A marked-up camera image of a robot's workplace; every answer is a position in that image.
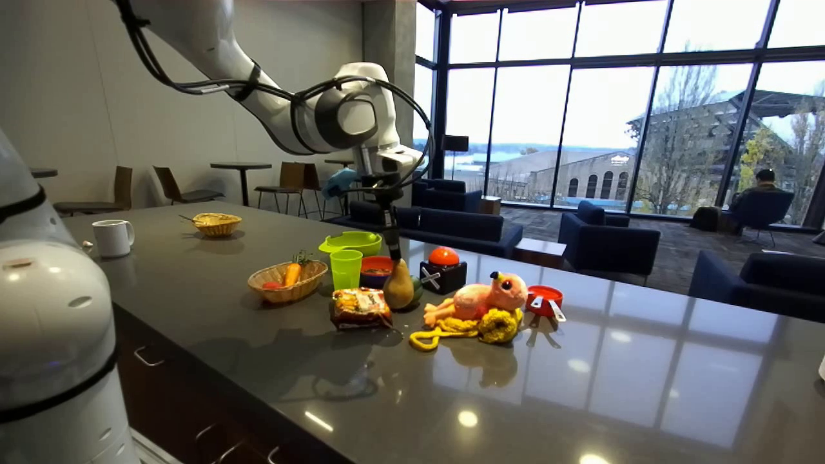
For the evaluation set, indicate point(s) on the yellow bowl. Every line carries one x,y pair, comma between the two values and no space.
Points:
217,225

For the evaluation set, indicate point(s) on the black cube with white X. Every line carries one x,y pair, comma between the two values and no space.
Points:
447,279

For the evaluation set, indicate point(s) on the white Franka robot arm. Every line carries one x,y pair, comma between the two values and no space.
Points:
52,343

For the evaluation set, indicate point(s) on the dark sofa by window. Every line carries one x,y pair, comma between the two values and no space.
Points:
452,196

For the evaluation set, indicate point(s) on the round dark cafe table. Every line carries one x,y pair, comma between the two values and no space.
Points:
240,167

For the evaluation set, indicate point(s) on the long navy sofa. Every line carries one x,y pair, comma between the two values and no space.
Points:
469,231

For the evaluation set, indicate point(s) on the white mug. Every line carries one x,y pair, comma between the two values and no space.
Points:
113,239

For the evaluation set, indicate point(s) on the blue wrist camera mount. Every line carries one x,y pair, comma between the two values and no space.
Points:
338,181

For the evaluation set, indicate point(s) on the large red measuring cup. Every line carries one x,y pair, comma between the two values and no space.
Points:
543,297

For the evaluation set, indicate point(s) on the dark round ottoman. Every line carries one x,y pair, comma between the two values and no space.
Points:
711,221

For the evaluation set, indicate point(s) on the yellow-brown pear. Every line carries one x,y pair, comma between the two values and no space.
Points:
402,288

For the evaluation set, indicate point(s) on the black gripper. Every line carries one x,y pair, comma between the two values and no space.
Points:
377,191

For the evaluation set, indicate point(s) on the orange toy carrot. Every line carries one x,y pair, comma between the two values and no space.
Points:
293,274

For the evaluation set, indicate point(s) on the navy armchair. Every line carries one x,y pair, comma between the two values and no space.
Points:
607,245

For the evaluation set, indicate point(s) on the small low side table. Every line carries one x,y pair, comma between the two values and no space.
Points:
543,248

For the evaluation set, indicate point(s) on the seated person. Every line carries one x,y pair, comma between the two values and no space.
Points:
764,179

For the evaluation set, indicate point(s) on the green plastic cup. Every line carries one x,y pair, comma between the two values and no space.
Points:
347,272

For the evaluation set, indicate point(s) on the dark counter cabinet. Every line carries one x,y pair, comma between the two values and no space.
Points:
198,404

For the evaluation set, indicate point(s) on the navy sofa with dark cushions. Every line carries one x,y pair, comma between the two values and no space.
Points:
775,284

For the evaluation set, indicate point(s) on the wooden chair with metal legs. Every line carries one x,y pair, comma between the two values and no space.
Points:
288,181

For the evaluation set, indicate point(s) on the orange toy ball fruit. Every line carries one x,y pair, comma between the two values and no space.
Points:
444,258

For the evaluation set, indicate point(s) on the dark armchair by window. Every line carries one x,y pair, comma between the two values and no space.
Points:
761,210

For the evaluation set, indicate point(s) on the toy bread loaf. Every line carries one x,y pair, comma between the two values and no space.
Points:
363,310

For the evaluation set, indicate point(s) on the wicker basket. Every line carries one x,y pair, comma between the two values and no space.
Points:
288,288

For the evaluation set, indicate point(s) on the red bowl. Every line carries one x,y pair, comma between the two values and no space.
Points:
374,274

